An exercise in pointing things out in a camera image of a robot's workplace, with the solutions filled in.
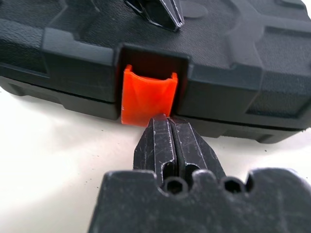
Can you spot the black plastic tool case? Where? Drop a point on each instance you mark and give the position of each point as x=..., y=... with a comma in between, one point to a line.
x=73, y=60

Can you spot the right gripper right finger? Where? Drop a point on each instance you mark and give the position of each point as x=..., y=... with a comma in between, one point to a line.
x=194, y=150

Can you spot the orange tool case latch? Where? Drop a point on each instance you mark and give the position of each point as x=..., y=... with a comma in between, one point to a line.
x=145, y=97

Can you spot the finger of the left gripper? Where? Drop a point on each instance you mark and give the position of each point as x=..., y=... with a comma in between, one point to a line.
x=173, y=14
x=138, y=5

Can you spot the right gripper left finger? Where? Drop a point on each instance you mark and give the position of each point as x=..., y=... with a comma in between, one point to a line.
x=158, y=145

